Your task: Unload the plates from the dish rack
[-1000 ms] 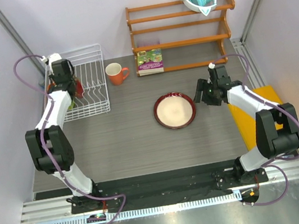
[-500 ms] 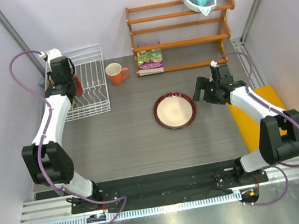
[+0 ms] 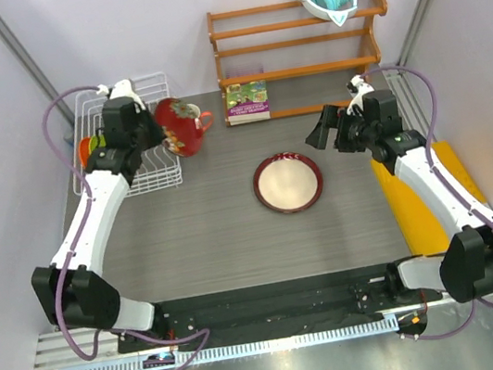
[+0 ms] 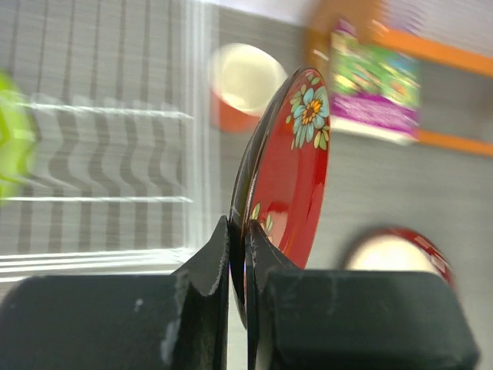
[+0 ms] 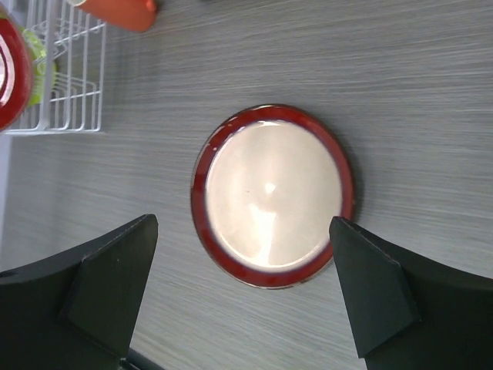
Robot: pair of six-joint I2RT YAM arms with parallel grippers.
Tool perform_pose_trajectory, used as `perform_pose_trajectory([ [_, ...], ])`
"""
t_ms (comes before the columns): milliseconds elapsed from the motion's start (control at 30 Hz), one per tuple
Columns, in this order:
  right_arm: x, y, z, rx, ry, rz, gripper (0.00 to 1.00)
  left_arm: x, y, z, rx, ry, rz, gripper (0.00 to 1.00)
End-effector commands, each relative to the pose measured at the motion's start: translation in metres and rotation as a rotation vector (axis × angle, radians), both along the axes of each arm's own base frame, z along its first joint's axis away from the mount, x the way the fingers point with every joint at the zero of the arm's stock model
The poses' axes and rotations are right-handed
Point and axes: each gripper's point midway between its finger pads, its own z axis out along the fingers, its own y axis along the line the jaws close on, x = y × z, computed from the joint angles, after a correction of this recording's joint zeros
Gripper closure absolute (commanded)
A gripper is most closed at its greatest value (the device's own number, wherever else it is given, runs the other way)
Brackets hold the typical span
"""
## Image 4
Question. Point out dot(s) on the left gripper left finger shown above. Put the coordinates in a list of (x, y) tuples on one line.
[(123, 321)]

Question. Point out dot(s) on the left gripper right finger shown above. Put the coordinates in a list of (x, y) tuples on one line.
[(340, 319)]

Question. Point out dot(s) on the large red cream plate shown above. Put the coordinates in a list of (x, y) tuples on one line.
[(396, 248)]

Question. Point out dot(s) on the red floral small plate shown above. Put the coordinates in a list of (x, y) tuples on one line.
[(282, 174)]

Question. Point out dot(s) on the wooden shelf rack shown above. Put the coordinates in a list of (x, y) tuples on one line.
[(368, 17)]

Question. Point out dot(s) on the colourful book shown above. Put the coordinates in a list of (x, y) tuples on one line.
[(374, 92)]

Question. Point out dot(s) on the orange mug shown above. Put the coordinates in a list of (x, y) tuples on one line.
[(242, 81)]

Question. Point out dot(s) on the green plate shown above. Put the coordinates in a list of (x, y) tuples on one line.
[(18, 139)]

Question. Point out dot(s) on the white wire dish rack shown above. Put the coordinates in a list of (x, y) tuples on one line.
[(115, 89)]

